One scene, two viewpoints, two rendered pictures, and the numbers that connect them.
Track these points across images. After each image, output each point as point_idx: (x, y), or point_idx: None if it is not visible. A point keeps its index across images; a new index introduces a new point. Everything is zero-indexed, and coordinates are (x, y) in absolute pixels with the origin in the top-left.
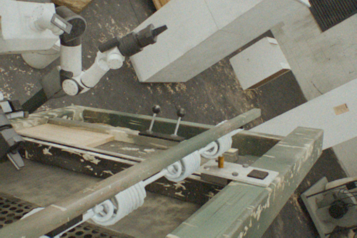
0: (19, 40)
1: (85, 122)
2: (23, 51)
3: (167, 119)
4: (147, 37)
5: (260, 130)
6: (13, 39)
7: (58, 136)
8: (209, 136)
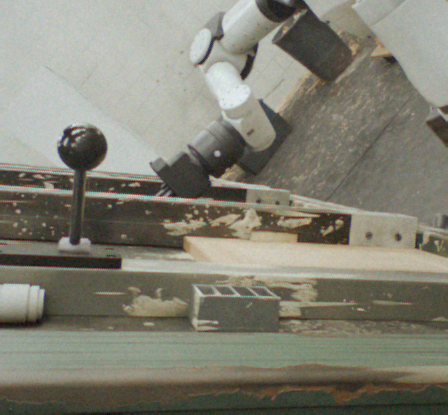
0: None
1: (445, 279)
2: (353, 14)
3: (234, 360)
4: None
5: None
6: None
7: (356, 267)
8: None
